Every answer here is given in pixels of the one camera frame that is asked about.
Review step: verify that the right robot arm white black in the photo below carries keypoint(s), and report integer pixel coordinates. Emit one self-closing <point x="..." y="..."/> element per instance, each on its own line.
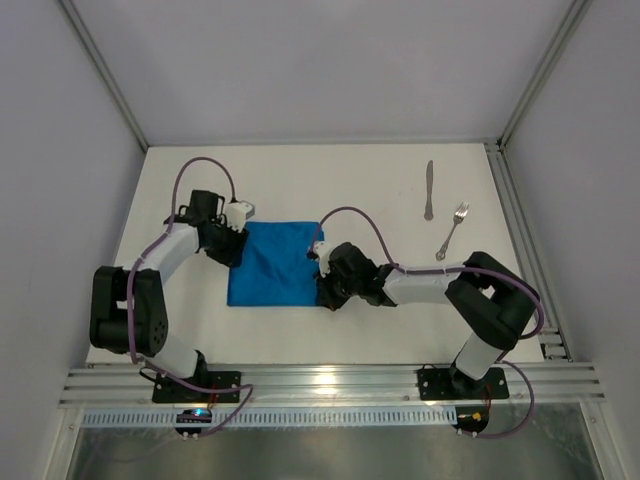
<point x="499" y="307"/>

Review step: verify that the right aluminium frame post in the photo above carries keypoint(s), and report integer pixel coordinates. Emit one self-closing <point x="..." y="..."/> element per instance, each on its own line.
<point x="554" y="50"/>

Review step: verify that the silver fork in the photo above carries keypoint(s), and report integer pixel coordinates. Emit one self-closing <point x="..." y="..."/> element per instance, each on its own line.
<point x="458" y="217"/>

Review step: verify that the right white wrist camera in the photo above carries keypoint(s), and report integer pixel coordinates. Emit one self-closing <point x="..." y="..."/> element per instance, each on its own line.
<point x="320" y="252"/>

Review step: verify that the black connector box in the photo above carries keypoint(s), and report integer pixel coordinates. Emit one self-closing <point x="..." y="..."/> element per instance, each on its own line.
<point x="192" y="422"/>
<point x="471" y="422"/>

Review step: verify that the aluminium front rail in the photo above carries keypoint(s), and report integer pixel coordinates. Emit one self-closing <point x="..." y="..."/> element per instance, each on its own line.
<point x="118" y="385"/>

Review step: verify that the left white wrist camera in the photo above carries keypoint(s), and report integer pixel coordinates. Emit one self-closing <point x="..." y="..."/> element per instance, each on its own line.
<point x="237" y="213"/>

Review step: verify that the left aluminium frame post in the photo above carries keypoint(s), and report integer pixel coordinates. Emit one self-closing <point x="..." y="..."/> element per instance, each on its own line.
<point x="92" y="51"/>

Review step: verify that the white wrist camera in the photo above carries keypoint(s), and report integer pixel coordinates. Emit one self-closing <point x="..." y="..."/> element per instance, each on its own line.
<point x="320" y="252"/>
<point x="237" y="213"/>

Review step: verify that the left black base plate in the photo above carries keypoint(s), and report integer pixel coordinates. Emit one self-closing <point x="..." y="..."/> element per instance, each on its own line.
<point x="168" y="391"/>

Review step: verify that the silver table knife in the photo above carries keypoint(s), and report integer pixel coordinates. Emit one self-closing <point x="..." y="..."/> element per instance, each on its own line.
<point x="429" y="179"/>

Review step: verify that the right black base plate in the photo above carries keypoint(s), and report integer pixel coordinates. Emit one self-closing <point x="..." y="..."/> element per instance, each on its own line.
<point x="450" y="384"/>

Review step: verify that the aluminium frame post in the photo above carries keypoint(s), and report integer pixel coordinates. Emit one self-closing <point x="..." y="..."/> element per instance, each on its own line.
<point x="554" y="50"/>
<point x="92" y="51"/>

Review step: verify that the blue cloth napkin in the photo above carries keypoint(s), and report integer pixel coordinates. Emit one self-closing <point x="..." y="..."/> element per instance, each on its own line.
<point x="275" y="270"/>

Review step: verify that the right aluminium side rail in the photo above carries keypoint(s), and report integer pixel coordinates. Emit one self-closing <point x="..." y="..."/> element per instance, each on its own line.
<point x="552" y="337"/>

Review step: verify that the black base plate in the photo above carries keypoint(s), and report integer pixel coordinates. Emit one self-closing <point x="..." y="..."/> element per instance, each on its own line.
<point x="450" y="384"/>
<point x="168" y="391"/>

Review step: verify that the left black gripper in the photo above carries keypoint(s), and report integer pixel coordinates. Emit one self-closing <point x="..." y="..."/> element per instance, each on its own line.
<point x="231" y="245"/>

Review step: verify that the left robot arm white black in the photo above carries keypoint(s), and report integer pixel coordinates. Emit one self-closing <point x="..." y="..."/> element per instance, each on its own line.
<point x="128" y="309"/>

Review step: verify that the slotted grey cable duct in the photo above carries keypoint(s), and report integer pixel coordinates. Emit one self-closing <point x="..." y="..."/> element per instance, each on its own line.
<point x="285" y="417"/>

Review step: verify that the left black connector box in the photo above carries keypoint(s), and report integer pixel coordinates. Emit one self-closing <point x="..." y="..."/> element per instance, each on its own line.
<point x="192" y="422"/>

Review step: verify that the right black connector box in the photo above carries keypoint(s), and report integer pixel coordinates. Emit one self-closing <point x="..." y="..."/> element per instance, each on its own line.
<point x="471" y="422"/>

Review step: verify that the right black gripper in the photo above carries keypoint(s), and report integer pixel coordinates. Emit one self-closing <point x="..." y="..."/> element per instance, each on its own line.
<point x="326" y="288"/>

